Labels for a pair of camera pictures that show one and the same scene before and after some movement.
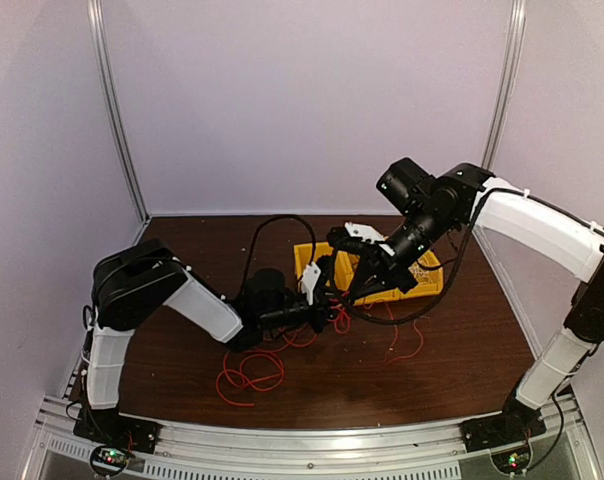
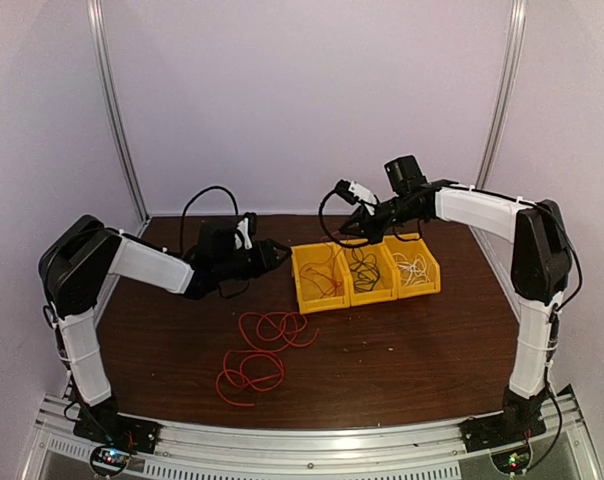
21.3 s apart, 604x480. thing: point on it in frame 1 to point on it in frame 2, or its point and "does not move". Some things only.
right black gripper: x=387 y=272 to x=369 y=228
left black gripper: x=323 y=315 to x=267 y=260
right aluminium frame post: x=510 y=66 does not move
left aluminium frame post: x=95 y=12 does not move
